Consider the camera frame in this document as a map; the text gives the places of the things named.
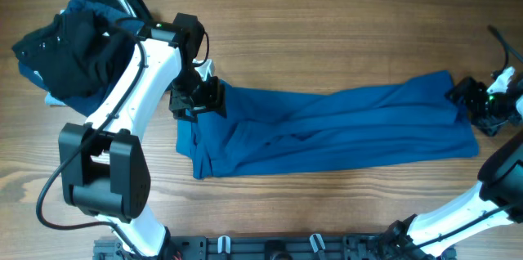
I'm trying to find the blue polo shirt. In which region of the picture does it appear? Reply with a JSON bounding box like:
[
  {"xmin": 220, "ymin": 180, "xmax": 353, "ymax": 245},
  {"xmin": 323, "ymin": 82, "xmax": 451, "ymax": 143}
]
[{"xmin": 176, "ymin": 71, "xmax": 479, "ymax": 179}]

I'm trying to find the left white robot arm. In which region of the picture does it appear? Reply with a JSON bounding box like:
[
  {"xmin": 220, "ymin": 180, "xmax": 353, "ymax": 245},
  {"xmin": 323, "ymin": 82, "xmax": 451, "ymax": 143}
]
[{"xmin": 56, "ymin": 13, "xmax": 226, "ymax": 259}]

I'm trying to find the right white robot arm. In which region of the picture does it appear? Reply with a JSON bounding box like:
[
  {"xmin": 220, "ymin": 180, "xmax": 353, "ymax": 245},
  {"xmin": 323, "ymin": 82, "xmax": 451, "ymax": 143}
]
[{"xmin": 378, "ymin": 73, "xmax": 522, "ymax": 259}]

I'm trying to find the pile of dark clothes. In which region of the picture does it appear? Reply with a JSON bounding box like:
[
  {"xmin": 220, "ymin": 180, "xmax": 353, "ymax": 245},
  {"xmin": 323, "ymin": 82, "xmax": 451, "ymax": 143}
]
[{"xmin": 12, "ymin": 0, "xmax": 152, "ymax": 116}]

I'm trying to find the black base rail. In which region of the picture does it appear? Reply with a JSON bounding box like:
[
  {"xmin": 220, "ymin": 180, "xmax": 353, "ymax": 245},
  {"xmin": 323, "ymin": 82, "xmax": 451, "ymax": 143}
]
[{"xmin": 92, "ymin": 233, "xmax": 457, "ymax": 260}]

